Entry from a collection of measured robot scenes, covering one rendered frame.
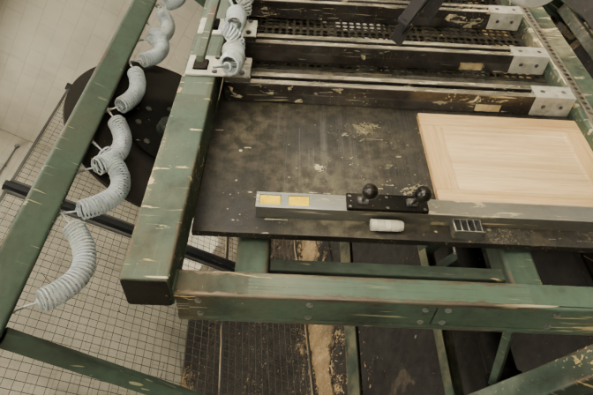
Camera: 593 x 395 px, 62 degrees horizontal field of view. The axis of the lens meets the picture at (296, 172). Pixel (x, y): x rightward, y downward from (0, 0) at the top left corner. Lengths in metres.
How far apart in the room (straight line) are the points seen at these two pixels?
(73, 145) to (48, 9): 5.48
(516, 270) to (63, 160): 1.37
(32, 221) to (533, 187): 1.39
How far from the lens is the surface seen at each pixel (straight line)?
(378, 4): 2.01
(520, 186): 1.45
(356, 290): 1.07
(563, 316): 1.23
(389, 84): 1.58
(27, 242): 1.57
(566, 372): 1.61
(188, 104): 1.40
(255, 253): 1.21
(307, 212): 1.21
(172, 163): 1.23
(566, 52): 2.04
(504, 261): 1.33
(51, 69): 7.57
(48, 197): 1.66
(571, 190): 1.51
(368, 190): 1.10
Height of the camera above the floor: 2.12
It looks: 22 degrees down
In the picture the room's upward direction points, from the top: 64 degrees counter-clockwise
